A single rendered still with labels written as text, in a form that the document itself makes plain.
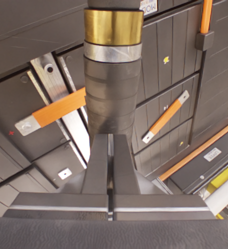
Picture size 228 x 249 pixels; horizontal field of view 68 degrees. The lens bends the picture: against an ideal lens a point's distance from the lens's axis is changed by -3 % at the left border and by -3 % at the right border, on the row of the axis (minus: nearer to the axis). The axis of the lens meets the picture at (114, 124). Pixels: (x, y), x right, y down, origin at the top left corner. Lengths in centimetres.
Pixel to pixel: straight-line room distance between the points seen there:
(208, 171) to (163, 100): 38
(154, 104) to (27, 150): 26
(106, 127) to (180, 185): 53
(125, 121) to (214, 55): 34
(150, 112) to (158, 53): 12
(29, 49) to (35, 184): 24
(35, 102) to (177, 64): 27
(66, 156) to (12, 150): 10
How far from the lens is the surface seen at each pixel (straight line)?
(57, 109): 27
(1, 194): 36
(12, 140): 29
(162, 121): 42
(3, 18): 22
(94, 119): 15
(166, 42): 33
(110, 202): 25
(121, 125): 15
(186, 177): 67
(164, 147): 52
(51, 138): 31
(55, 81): 27
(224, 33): 46
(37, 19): 22
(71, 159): 36
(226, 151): 76
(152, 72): 33
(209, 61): 45
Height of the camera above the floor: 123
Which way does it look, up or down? 43 degrees down
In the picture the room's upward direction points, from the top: 137 degrees clockwise
